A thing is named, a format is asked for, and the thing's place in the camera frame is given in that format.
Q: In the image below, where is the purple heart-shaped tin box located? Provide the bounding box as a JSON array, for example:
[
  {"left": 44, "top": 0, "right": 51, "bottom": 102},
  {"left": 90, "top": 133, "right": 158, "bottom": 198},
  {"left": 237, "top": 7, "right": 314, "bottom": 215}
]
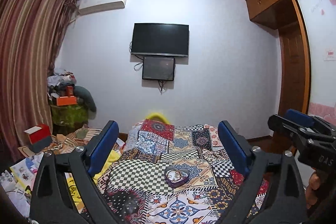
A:
[{"left": 164, "top": 166, "right": 190, "bottom": 189}]

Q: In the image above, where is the wooden wardrobe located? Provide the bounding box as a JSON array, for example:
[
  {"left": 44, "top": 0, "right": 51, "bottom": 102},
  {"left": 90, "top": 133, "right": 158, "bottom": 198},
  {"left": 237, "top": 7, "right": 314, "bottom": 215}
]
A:
[{"left": 245, "top": 0, "right": 325, "bottom": 146}]

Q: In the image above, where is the black wall television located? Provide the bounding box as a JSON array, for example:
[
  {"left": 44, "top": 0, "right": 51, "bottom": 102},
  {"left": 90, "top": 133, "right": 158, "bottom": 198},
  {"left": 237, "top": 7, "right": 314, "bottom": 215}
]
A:
[{"left": 130, "top": 23, "right": 189, "bottom": 57}]

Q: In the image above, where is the small black wall monitor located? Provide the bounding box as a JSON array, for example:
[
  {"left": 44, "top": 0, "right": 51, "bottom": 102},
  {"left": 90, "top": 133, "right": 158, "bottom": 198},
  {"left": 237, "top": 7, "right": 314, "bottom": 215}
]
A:
[{"left": 142, "top": 56, "right": 175, "bottom": 81}]

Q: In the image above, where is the colourful patchwork bedspread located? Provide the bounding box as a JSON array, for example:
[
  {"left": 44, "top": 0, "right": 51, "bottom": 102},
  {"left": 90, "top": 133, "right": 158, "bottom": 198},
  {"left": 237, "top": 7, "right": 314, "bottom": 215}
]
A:
[{"left": 92, "top": 119, "right": 271, "bottom": 224}]

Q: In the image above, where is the green covered side table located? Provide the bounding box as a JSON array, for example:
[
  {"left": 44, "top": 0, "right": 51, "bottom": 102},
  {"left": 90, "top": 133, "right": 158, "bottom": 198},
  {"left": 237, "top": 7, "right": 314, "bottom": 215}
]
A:
[{"left": 50, "top": 105, "right": 88, "bottom": 128}]

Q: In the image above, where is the white wall air conditioner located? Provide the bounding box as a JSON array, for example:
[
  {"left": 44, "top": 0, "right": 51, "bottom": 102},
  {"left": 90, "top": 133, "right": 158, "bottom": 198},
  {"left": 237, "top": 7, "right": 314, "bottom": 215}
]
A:
[{"left": 79, "top": 0, "right": 126, "bottom": 15}]

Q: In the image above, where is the right hand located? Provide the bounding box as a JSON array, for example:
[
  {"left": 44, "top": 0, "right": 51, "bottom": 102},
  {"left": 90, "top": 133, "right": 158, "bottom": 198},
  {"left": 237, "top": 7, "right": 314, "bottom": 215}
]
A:
[{"left": 305, "top": 170, "right": 328, "bottom": 209}]

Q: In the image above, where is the yellow cloth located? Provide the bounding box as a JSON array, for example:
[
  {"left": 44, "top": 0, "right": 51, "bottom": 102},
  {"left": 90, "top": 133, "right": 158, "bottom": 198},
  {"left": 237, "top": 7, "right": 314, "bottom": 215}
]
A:
[{"left": 65, "top": 148, "right": 121, "bottom": 214}]

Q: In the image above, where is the red striped curtain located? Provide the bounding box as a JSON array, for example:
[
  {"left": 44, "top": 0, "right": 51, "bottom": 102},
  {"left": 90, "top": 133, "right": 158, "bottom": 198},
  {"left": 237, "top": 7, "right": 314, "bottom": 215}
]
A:
[{"left": 1, "top": 0, "right": 77, "bottom": 161}]

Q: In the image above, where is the orange box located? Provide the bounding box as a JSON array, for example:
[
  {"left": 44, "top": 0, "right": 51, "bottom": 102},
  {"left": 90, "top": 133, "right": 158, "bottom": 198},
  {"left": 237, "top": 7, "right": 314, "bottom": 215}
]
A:
[{"left": 52, "top": 96, "right": 77, "bottom": 106}]

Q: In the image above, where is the red box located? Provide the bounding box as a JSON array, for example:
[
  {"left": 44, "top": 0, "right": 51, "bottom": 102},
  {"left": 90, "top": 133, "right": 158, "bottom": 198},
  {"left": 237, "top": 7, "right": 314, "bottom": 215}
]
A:
[{"left": 24, "top": 124, "right": 53, "bottom": 153}]

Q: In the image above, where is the brown striped cloth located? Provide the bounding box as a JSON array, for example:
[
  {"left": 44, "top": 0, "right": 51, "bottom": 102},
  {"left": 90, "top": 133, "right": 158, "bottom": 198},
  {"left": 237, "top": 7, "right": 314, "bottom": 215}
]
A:
[{"left": 45, "top": 127, "right": 102, "bottom": 154}]

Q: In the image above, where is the dark green plush cushion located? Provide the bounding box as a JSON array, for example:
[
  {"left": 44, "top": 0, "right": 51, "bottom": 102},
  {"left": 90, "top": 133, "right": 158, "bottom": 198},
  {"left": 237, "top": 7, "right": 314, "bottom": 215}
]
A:
[{"left": 73, "top": 85, "right": 97, "bottom": 113}]

